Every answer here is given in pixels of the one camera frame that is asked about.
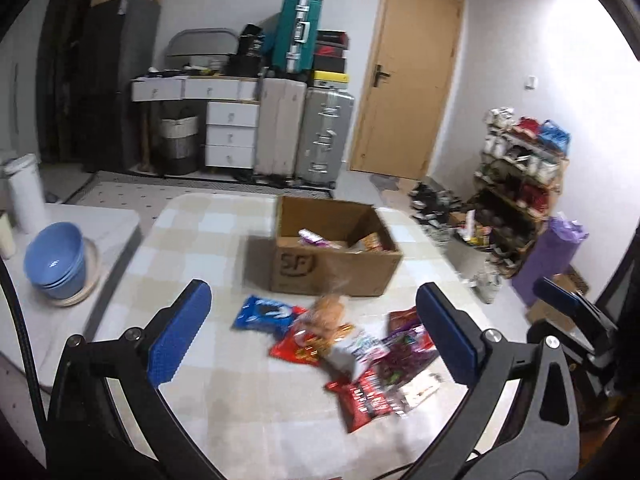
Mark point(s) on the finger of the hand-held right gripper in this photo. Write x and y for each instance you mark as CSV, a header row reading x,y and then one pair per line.
x,y
557,294

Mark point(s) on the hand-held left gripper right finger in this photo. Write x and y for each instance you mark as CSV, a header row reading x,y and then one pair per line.
x,y
450,335

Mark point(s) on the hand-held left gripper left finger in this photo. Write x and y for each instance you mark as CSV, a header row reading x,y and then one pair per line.
x,y
180,332

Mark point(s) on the maroon snack packet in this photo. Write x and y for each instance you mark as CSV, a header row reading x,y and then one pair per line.
x,y
406,321

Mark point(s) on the dark purple snack packet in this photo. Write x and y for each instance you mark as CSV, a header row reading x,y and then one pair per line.
x,y
405,362

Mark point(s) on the small white red packet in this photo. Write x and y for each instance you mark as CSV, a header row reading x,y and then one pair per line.
x,y
421,391

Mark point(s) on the white grey snack packet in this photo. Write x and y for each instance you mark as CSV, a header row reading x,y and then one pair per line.
x,y
357,352

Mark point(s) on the red black-print snack packet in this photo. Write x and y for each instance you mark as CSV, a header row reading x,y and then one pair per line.
x,y
360,400

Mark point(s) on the clear bread packet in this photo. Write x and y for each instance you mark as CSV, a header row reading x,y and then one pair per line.
x,y
327,312

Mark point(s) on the brown cardboard box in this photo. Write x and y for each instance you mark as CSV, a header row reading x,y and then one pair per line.
x,y
325,270

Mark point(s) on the open cardboard box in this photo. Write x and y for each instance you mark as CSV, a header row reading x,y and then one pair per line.
x,y
560,310

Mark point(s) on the purple bag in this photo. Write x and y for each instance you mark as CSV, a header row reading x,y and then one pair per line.
x,y
547,255

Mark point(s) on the white sneakers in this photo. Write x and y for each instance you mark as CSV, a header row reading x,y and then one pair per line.
x,y
487,282

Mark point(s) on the small white bin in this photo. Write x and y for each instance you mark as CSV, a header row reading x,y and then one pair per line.
x,y
467,260

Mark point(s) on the blue cookie packet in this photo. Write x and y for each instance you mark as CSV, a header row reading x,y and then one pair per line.
x,y
267,312

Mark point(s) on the beige plate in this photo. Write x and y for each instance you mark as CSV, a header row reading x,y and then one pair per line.
x,y
94,270

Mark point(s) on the wooden shoe rack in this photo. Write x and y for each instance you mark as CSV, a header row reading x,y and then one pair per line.
x,y
520,185

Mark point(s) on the red cookie packet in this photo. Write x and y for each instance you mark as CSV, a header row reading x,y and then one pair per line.
x,y
297,349

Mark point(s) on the brown orange snack packet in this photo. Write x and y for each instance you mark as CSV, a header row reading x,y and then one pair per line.
x,y
372,243

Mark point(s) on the pile of shoes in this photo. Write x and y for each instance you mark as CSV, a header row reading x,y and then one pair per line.
x,y
435,207

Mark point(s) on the patterned rug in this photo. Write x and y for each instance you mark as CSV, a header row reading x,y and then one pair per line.
x,y
150,195

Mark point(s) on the stack of blue bowls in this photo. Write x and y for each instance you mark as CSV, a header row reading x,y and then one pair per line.
x,y
55,260

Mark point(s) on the grey door mat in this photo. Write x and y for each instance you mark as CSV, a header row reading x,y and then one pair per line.
x,y
392,183

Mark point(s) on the pink white snack packet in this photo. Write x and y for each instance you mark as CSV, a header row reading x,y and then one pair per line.
x,y
314,237

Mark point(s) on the woven laundry basket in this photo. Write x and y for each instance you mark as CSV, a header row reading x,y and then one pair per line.
x,y
179,145

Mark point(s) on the white drawer desk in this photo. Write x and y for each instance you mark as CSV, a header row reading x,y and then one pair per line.
x,y
230,135

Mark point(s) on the white trash can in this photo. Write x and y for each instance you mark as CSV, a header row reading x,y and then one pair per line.
x,y
25,195

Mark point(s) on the beige suitcase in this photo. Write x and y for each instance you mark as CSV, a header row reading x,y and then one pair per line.
x,y
280,125

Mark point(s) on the silver suitcase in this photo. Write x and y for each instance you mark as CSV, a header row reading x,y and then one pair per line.
x,y
325,135

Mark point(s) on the dark grey cabinet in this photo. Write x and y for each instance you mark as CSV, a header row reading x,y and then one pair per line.
x,y
120,85

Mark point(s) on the wooden door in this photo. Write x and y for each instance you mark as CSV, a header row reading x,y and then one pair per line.
x,y
405,75

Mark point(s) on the yellow black shoe box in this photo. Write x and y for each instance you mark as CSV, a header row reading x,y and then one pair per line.
x,y
331,79

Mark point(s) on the grey rounded folding table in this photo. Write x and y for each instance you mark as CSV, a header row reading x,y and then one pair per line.
x,y
200,42

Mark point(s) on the black bag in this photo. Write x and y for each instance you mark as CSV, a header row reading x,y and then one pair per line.
x,y
250,42

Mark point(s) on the black red shoe boxes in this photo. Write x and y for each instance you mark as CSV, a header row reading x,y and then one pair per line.
x,y
331,50

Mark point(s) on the teal suitcase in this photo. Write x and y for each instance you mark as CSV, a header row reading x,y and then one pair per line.
x,y
297,35

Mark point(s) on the wall light switch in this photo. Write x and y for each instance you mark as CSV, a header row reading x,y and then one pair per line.
x,y
531,81

